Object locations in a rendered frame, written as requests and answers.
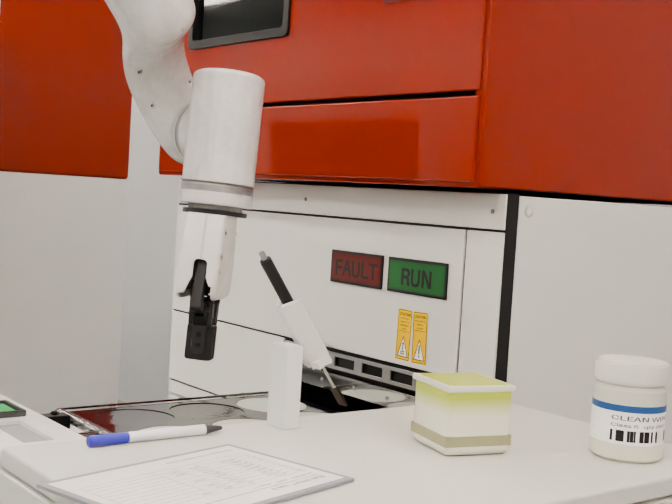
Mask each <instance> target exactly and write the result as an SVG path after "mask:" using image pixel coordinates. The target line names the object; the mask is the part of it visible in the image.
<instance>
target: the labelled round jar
mask: <svg viewBox="0 0 672 504"><path fill-rule="evenodd" d="M595 377H596V378H597V379H598V380H597V381H595V382H594V388H593V397H592V411H591V424H590V442H589V449H590V450H591V451H592V453H593V454H595V455H597V456H599V457H602V458H605V459H609V460H613V461H619V462H626V463H654V462H657V461H658V460H660V459H661V458H662V454H663V443H664V433H665V420H666V407H667V389H666V388H665V387H664V386H665V385H666V384H668V378H669V364H667V362H665V361H662V360H659V359H654V358H648V357H642V356H633V355H619V354H606V355H599V356H598V357H597V358H596V361H595Z"/></svg>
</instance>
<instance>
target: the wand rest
mask: <svg viewBox="0 0 672 504"><path fill-rule="evenodd" d="M276 308H277V310H278V312H279V314H280V316H281V318H282V320H283V322H284V323H285V325H286V327H287V329H288V331H289V333H290V335H291V337H292V339H293V341H294V342H295V344H293V343H289V342H275V343H272V344H271V361H270V378H269V395H268V413H267V424H269V425H272V426H275V427H277V428H280V429H283V430H284V429H293V428H298V427H299V411H300V394H301V377H302V363H303V365H304V366H307V367H308V368H310V367H312V369H319V370H321V369H322V368H323V367H324V366H325V365H328V364H331V363H332V359H331V357H330V355H329V353H328V351H327V349H326V347H325V345H324V343H323V341H322V339H321V337H320V335H319V333H318V331H317V329H316V327H315V325H314V323H313V321H312V320H311V318H310V316H309V314H308V312H307V310H306V308H305V306H304V304H303V302H302V300H301V298H299V299H297V300H294V301H291V302H288V303H286V304H282V303H281V301H280V299H279V297H278V298H277V303H276Z"/></svg>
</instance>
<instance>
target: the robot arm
mask: <svg viewBox="0 0 672 504"><path fill-rule="evenodd" d="M105 2H106V4H107V6H108V7H109V9H110V11H111V12H112V14H113V16H114V18H115V19H116V21H117V23H118V25H119V28H120V30H121V33H122V40H123V47H122V57H123V67H124V73H125V77H126V81H127V84H128V87H129V89H130V92H131V94H132V96H133V98H134V100H135V102H136V104H137V106H138V108H139V110H140V112H141V114H142V115H143V117H144V119H145V121H146V122H147V124H148V126H149V128H150V129H151V131H152V133H153V134H154V136H155V137H156V139H157V140H158V142H159V143H160V145H161V146H162V148H163V149H164V150H165V151H166V153H167V154H168V155H169V156H170V157H171V158H173V159H174V160H175V161H177V162H179V163H181V164H183V172H182V181H181V191H180V200H179V201H180V202H186V203H188V207H183V209H182V211H184V212H188V215H187V219H186V223H185V228H184V233H183V238H182V244H181V251H180V257H179V264H178V270H177V277H176V284H175V294H176V295H177V296H178V297H187V296H190V306H189V319H188V326H187V335H186V344H185V353H184V356H185V358H187V359H195V360H203V361H210V360H212V359H213V358H214V351H215V341H216V332H217V326H216V324H217V319H218V311H219V304H220V299H223V298H225V297H227V296H228V295H229V292H230V287H231V281H232V274H233V265H234V255H235V244H236V235H237V233H236V232H237V218H247V214H243V213H242V209H251V208H252V202H253V190H254V181H255V172H256V163H257V154H258V145H259V136H260V126H261V117H262V108H263V99H264V90H265V81H264V80H263V79H262V78H261V77H259V76H257V75H255V74H252V73H248V72H244V71H240V70H234V69H226V68H203V69H199V70H197V71H195V72H194V74H193V77H192V74H191V72H190V69H189V66H188V62H187V58H186V54H185V46H184V40H185V34H186V33H187V32H188V30H189V29H190V28H191V26H192V24H193V22H194V19H195V14H196V9H195V3H194V0H105ZM204 296H207V297H204ZM213 325H214V326H213Z"/></svg>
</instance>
